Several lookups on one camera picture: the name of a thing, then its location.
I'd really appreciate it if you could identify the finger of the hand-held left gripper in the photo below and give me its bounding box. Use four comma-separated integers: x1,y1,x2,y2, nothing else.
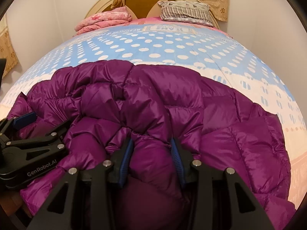
5,119,73,161
0,112,37,145

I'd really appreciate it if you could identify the purple hooded puffer jacket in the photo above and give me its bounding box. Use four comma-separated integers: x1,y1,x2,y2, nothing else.
5,60,297,230

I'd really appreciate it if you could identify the polka dot bed sheet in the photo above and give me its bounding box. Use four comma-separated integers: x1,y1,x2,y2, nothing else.
0,17,307,212

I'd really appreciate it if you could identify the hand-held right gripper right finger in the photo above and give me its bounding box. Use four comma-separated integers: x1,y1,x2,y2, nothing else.
170,138,274,230

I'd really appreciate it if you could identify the pink folded blanket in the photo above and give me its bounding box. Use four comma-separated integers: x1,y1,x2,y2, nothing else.
74,6,133,35

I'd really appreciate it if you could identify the cream wooden headboard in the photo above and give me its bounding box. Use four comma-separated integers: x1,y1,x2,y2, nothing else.
84,0,220,30

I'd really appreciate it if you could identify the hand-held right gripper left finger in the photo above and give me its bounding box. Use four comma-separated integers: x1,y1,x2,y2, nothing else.
26,138,135,230

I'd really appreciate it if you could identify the striped grey pillow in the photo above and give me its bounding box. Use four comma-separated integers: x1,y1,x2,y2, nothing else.
157,1,214,27

